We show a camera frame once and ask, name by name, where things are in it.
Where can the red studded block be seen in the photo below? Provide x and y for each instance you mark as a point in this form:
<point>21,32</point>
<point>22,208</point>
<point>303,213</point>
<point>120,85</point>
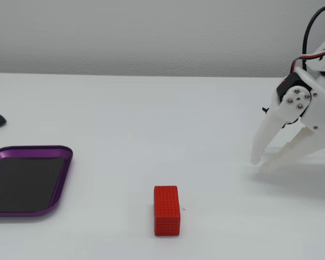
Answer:
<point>166,211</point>

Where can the purple metal tray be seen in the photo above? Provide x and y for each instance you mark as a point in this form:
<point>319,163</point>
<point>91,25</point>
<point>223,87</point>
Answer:
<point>29,152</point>

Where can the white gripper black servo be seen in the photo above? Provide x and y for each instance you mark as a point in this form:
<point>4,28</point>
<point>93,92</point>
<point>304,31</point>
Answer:
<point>320,105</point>

